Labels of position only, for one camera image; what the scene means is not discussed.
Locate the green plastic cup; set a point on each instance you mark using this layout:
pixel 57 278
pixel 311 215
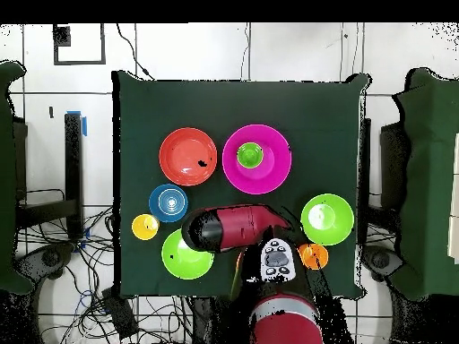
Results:
pixel 250 155

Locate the pink plastic bowl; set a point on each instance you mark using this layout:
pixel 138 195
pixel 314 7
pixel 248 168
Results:
pixel 272 175

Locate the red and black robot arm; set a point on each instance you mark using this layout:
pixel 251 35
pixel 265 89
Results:
pixel 287 329

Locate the red plastic bowl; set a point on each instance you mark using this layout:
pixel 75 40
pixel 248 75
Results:
pixel 183 150

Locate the blue plastic bowl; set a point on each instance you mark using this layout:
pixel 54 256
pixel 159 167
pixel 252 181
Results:
pixel 157 204

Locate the dark green table cloth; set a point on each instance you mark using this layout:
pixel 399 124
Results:
pixel 233 107

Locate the large green plastic bowl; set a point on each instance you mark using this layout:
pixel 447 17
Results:
pixel 328 229
pixel 183 265

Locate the yellow plastic cup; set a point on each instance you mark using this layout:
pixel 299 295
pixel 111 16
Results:
pixel 143 229

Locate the orange plastic cup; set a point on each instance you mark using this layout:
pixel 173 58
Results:
pixel 313 256

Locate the black metal stand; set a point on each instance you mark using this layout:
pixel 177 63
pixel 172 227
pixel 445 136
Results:
pixel 73 172
pixel 365 179

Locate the black chair base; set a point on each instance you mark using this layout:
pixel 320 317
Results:
pixel 46 258

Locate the green cloth side table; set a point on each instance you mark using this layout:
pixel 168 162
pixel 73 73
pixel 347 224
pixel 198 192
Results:
pixel 430 179
pixel 7 179

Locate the white box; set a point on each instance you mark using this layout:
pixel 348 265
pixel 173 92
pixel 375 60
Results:
pixel 454 197

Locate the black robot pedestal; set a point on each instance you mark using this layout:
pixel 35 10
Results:
pixel 215 322

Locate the black square floor frame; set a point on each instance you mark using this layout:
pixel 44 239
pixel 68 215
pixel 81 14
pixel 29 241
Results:
pixel 61 36

